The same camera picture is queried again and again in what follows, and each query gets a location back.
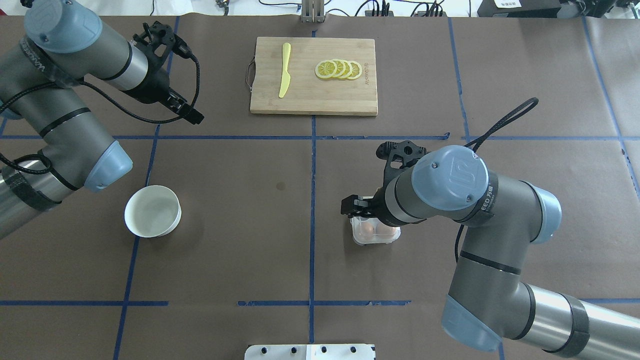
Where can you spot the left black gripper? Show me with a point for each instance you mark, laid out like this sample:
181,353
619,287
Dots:
152,86

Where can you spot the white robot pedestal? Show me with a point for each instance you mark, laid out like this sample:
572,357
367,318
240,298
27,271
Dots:
331,351

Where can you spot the brown egg in box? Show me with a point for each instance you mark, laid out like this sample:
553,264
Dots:
367,229
383,230

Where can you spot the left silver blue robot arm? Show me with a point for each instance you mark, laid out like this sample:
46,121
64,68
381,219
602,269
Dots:
63,42

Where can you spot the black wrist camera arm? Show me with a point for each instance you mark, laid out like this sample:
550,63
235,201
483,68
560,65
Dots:
399,157
158,41

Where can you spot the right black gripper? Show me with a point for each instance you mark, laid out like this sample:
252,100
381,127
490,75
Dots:
378,206

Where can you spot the bamboo cutting board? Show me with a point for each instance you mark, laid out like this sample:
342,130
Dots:
307,94

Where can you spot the brown egg in box front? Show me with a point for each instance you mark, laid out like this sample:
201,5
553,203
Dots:
367,229

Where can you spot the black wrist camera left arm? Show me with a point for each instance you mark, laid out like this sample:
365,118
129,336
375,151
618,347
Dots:
158,41

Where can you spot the yellow plastic knife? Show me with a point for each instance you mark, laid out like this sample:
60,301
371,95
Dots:
285,75

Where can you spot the brown egg in box rear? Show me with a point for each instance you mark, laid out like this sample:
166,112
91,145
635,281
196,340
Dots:
383,230

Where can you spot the white bowl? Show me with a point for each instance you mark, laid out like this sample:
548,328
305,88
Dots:
153,211

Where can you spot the aluminium frame post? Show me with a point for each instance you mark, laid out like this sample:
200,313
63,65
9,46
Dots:
313,11

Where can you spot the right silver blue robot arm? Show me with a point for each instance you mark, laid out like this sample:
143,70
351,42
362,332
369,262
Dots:
487,301

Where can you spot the black computer tower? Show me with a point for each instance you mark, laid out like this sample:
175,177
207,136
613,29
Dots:
544,9

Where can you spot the clear plastic egg box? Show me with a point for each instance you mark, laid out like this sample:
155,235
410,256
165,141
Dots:
374,240

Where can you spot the lemon slice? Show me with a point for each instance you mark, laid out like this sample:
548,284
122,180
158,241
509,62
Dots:
355,70
340,67
347,69
326,69

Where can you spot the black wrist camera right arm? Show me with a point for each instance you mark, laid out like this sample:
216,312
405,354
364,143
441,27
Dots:
399,157

